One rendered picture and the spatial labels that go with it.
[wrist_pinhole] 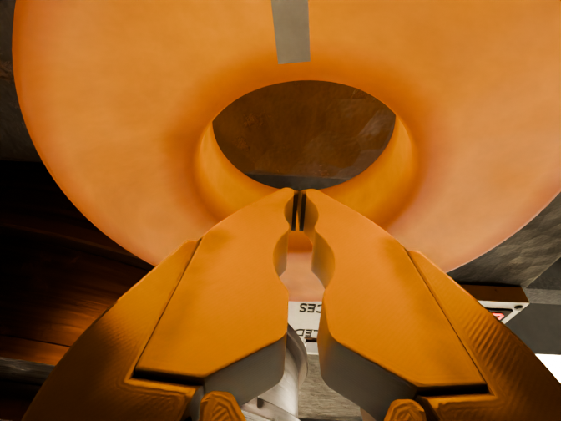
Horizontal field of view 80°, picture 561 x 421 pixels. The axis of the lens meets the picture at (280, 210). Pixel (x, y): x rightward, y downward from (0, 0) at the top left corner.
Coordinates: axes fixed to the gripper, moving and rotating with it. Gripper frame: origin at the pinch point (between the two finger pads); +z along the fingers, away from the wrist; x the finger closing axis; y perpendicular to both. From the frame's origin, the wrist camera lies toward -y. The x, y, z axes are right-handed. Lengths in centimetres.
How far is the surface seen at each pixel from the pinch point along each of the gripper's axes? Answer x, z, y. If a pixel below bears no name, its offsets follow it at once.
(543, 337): 572, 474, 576
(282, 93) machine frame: -0.8, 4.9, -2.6
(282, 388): 0.2, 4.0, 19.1
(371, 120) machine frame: 3.6, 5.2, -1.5
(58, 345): -10.6, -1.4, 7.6
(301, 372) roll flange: 2.3, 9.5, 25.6
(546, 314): 606, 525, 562
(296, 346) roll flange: 1.3, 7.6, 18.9
